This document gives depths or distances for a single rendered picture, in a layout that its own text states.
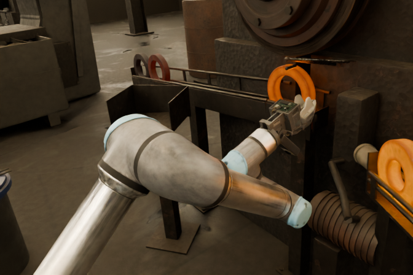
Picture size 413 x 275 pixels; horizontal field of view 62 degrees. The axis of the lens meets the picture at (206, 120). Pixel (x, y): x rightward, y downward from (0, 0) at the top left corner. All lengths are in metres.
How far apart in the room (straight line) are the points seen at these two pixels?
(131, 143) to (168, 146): 0.08
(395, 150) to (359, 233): 0.26
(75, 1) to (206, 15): 1.33
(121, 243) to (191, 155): 1.21
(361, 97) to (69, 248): 0.79
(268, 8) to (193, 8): 2.93
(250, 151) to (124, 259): 0.97
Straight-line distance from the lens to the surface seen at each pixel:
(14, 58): 3.14
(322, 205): 1.03
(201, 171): 0.59
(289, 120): 0.96
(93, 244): 0.71
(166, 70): 1.82
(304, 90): 1.13
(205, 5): 3.90
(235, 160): 0.88
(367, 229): 0.98
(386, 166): 0.89
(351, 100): 1.02
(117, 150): 0.67
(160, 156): 0.59
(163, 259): 1.64
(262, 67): 1.35
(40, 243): 1.94
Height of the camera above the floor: 1.14
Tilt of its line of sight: 23 degrees down
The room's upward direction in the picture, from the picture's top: 5 degrees counter-clockwise
